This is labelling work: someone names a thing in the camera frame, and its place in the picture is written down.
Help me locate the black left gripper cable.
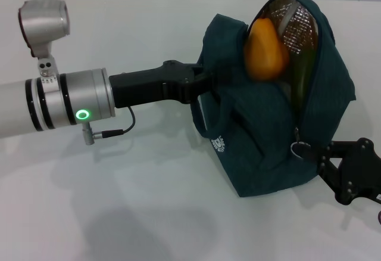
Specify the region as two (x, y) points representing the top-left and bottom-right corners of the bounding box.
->
(99, 105), (136, 138)

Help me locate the green cucumber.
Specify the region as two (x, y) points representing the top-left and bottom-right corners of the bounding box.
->
(290, 46), (316, 113)

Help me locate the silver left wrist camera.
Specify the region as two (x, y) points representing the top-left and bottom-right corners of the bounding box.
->
(17, 0), (71, 77)

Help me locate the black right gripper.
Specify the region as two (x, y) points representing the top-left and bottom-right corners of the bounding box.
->
(296, 137), (381, 207)

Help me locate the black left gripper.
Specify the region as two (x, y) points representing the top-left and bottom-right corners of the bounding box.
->
(108, 60), (236, 109)

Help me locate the yellow pear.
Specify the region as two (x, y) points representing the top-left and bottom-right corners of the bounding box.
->
(243, 17), (290, 82)

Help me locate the dark teal lunch bag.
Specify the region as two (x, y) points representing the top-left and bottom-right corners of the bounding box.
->
(190, 0), (357, 198)

